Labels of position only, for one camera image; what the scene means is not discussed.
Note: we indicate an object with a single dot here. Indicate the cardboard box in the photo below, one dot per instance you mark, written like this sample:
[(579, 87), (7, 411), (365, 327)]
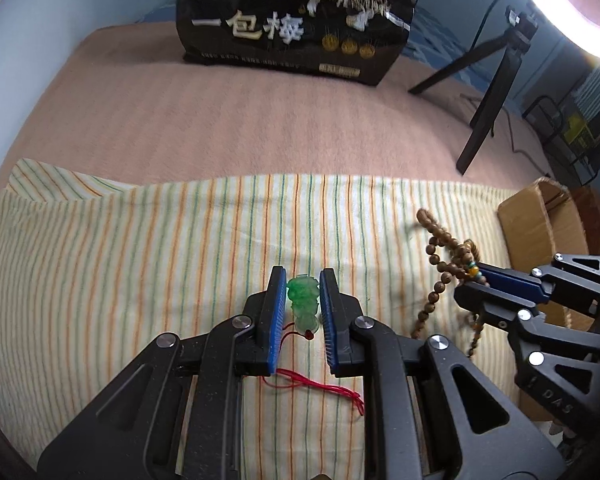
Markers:
[(525, 225)]

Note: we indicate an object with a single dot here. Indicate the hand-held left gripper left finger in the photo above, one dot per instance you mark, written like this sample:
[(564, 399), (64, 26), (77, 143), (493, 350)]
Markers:
[(278, 310)]

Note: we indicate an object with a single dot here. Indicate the white striped hanging garment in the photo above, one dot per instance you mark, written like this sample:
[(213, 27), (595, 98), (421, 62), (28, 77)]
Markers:
[(597, 95)]

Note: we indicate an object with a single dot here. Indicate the yellow box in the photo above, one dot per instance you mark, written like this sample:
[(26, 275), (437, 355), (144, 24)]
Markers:
[(577, 132)]

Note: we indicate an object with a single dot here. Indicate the black printed snack bag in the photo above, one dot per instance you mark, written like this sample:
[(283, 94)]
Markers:
[(280, 10)]

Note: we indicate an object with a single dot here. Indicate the pinkish tan blanket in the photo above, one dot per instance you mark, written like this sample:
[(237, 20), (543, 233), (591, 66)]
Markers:
[(230, 120)]

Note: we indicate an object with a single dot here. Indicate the striped yellow cloth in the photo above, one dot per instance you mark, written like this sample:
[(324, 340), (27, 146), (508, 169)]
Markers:
[(130, 260)]

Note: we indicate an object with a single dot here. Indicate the black tripod stand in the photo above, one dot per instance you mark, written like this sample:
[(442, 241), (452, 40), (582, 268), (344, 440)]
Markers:
[(488, 110)]

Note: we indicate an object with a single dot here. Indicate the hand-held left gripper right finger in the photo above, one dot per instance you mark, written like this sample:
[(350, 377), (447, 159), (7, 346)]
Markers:
[(328, 315)]

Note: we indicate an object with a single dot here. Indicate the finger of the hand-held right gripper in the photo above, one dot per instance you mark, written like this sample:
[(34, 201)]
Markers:
[(480, 300), (512, 281)]

